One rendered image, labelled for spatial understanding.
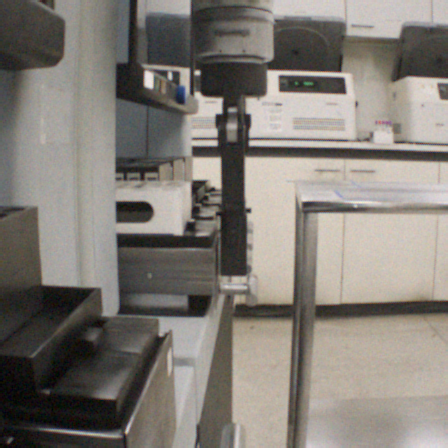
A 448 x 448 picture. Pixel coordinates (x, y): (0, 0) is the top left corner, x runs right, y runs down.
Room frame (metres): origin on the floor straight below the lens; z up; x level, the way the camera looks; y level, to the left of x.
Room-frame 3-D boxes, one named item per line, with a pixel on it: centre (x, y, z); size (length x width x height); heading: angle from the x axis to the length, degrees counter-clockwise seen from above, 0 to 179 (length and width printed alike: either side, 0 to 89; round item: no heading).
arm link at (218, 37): (0.67, -0.01, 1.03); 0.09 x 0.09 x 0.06
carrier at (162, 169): (0.83, 0.09, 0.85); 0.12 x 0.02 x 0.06; 178
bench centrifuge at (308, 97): (3.26, -0.39, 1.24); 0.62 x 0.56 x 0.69; 178
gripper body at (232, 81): (0.67, -0.01, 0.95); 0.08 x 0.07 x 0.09; 177
